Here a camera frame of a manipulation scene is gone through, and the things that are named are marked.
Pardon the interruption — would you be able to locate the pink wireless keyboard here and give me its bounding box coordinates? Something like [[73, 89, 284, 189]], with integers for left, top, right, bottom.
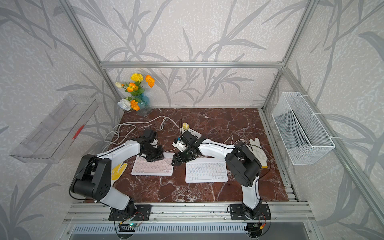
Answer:
[[131, 153, 174, 176]]

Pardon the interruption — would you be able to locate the white wireless keyboard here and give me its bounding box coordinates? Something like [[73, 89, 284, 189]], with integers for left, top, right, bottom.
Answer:
[[185, 158, 228, 183]]

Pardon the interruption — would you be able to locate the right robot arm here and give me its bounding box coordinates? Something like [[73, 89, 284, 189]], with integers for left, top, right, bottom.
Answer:
[[172, 131, 262, 211]]

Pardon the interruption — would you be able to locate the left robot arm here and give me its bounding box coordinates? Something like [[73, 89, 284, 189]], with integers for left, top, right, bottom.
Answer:
[[69, 128, 164, 216]]

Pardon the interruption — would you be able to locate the yellow charger plug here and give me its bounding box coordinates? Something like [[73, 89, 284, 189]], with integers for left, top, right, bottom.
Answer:
[[182, 123, 190, 131]]

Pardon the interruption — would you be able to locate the yellow work glove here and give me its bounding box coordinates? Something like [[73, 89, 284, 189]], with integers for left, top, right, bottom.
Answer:
[[111, 163, 128, 185]]

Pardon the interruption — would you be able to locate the flower bouquet in vase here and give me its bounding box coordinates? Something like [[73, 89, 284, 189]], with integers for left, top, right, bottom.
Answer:
[[115, 73, 156, 117]]

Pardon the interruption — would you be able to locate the white work glove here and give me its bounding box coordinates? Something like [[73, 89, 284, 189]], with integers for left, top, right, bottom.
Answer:
[[250, 138, 268, 169]]

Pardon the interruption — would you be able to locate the red pen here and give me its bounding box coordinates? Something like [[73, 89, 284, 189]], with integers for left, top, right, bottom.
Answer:
[[73, 125, 85, 140]]

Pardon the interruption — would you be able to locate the power strip white cord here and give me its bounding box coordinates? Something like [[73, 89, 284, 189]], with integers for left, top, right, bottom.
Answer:
[[100, 115, 182, 157]]

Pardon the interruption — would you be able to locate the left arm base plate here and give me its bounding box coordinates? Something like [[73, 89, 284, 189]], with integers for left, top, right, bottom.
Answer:
[[108, 204, 152, 222]]

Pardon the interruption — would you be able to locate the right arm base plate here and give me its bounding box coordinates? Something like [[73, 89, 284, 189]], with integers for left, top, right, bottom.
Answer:
[[228, 203, 271, 221]]

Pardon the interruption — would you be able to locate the aluminium front rail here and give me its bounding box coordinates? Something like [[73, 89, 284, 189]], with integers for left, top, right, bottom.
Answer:
[[63, 202, 315, 224]]

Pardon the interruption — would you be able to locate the clear plastic wall shelf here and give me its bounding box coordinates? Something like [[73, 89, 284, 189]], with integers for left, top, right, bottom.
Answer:
[[10, 94, 98, 164]]

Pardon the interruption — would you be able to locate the white wire mesh basket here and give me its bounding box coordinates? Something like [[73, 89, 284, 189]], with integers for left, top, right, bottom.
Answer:
[[272, 92, 335, 166]]

